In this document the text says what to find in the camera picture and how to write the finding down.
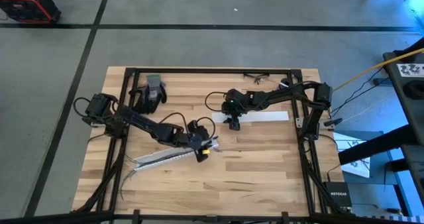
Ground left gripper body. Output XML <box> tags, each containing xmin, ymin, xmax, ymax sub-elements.
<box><xmin>184</xmin><ymin>119</ymin><xmax>215</xmax><ymax>164</ymax></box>

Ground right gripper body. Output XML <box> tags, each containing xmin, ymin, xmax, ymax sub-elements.
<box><xmin>221</xmin><ymin>88</ymin><xmax>248</xmax><ymax>119</ymax></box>

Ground white duct cover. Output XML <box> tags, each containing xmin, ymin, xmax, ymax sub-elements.
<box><xmin>211</xmin><ymin>110</ymin><xmax>290</xmax><ymax>124</ymax></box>

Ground white slotted cable duct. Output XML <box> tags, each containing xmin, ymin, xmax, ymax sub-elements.
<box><xmin>133</xmin><ymin>143</ymin><xmax>220</xmax><ymax>172</ymax></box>

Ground bundle of coloured cables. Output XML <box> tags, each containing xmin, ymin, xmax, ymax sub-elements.
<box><xmin>124</xmin><ymin>152</ymin><xmax>140</xmax><ymax>165</ymax></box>

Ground pile of black zip ties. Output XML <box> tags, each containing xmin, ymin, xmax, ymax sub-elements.
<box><xmin>242</xmin><ymin>72</ymin><xmax>271</xmax><ymax>85</ymax></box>

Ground grey black work glove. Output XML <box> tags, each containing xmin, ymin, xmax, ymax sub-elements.
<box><xmin>128</xmin><ymin>85</ymin><xmax>158</xmax><ymax>115</ymax></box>
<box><xmin>145</xmin><ymin>73</ymin><xmax>168</xmax><ymax>105</ymax></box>

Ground white paper sheet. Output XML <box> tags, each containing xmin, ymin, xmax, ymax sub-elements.
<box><xmin>332</xmin><ymin>131</ymin><xmax>372</xmax><ymax>179</ymax></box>

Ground white marker label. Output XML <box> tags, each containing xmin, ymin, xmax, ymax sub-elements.
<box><xmin>396</xmin><ymin>62</ymin><xmax>424</xmax><ymax>79</ymax></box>

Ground red black tool case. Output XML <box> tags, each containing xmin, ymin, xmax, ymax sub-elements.
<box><xmin>0</xmin><ymin>0</ymin><xmax>62</xmax><ymax>25</ymax></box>

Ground black right camera cable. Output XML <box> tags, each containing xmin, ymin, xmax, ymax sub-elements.
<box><xmin>203</xmin><ymin>90</ymin><xmax>230</xmax><ymax>113</ymax></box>

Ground black camera cable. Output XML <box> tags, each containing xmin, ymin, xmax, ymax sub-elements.
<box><xmin>203</xmin><ymin>90</ymin><xmax>230</xmax><ymax>113</ymax></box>
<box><xmin>158</xmin><ymin>111</ymin><xmax>217</xmax><ymax>139</ymax></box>

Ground black left camera cable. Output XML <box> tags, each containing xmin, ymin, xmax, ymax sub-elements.
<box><xmin>158</xmin><ymin>111</ymin><xmax>217</xmax><ymax>139</ymax></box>

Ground black aluminium table frame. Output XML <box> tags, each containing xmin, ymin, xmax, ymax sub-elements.
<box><xmin>70</xmin><ymin>66</ymin><xmax>354</xmax><ymax>224</ymax></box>

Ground black Netgear network switch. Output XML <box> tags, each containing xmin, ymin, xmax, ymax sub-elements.
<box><xmin>322</xmin><ymin>181</ymin><xmax>353</xmax><ymax>209</ymax></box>

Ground black power cables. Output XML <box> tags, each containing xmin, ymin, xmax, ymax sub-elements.
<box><xmin>329</xmin><ymin>66</ymin><xmax>392</xmax><ymax>119</ymax></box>

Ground long yellow room cable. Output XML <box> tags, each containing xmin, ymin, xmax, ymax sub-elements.
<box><xmin>331</xmin><ymin>47</ymin><xmax>424</xmax><ymax>93</ymax></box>

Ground black side workstation frame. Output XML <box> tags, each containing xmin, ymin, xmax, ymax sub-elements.
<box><xmin>337</xmin><ymin>36</ymin><xmax>424</xmax><ymax>218</ymax></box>

